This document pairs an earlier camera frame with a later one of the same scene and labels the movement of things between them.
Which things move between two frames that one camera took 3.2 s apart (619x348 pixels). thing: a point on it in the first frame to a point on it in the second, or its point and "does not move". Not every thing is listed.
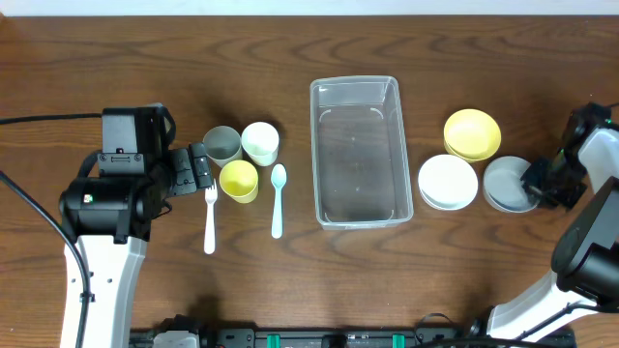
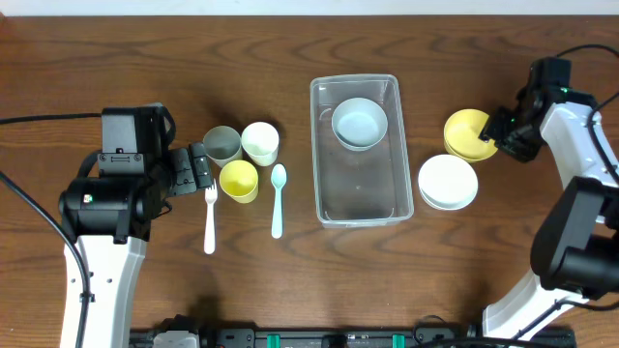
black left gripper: (189, 184) does not move
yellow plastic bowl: (472, 134) does not move
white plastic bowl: (448, 182) does not move
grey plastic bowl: (503, 186) to (359, 124)
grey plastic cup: (222, 145) does not move
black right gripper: (533, 185) to (493, 128)
